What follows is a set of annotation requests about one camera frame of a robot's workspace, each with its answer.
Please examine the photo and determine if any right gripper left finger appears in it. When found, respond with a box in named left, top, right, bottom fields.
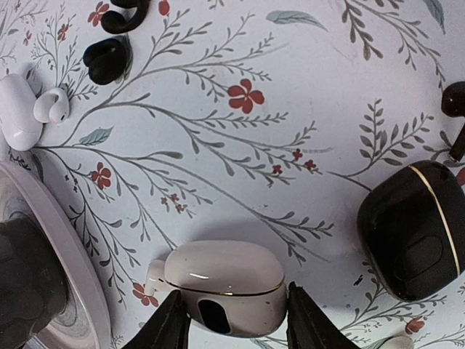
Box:
left=123, top=290, right=191, bottom=349

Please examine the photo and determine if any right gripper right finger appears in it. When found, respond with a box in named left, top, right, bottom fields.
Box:
left=286, top=281, right=358, bottom=349

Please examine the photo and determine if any cream earbud case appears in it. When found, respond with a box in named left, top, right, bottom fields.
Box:
left=144, top=240, right=287, bottom=338

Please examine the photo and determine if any black case with gold line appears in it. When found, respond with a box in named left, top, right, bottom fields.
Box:
left=357, top=160, right=464, bottom=302

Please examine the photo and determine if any black stem earbud near case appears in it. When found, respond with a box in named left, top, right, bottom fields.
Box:
left=441, top=81, right=465, bottom=161

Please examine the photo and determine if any grey ceramic plate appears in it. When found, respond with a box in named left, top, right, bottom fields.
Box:
left=1, top=162, right=112, bottom=348

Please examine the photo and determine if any white stem earbud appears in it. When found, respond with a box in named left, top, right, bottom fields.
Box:
left=376, top=335, right=414, bottom=349

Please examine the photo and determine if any dark glass mug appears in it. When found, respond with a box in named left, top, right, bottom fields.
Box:
left=1, top=217, right=68, bottom=348

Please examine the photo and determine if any white clip earbud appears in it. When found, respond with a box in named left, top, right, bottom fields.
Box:
left=33, top=87, right=70, bottom=124

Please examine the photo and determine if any black clip earbud lower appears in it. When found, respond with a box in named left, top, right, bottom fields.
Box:
left=83, top=39, right=128, bottom=85

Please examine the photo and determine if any black clip earbud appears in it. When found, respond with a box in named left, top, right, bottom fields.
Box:
left=101, top=0, right=150, bottom=34
left=83, top=39, right=128, bottom=85

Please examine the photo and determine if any black clip earbud upper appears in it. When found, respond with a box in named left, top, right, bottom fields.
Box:
left=101, top=0, right=150, bottom=34

